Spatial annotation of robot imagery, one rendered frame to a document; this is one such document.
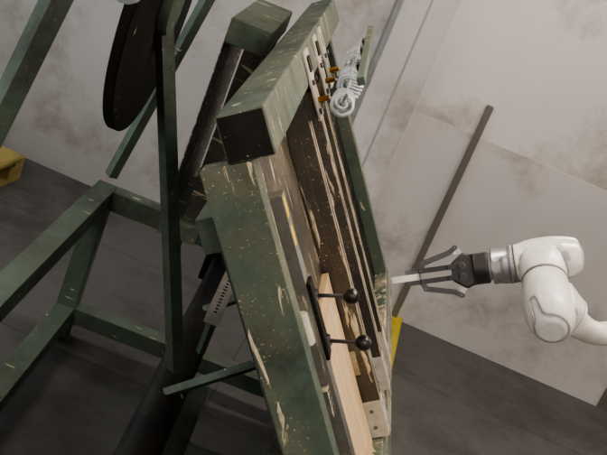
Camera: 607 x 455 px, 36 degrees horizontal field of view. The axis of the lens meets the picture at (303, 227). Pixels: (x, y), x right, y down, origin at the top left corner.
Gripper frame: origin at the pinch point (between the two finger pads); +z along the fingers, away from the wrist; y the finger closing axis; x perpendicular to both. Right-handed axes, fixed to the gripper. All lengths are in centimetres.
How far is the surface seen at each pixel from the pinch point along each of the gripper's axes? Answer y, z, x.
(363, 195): -39, 39, 170
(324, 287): -0.9, 26.4, 25.4
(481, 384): 66, 17, 352
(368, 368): 24, 23, 50
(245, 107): -36, 18, -55
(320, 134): -48, 27, 51
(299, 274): -4.1, 21.7, -16.6
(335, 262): -7.7, 24.9, 36.2
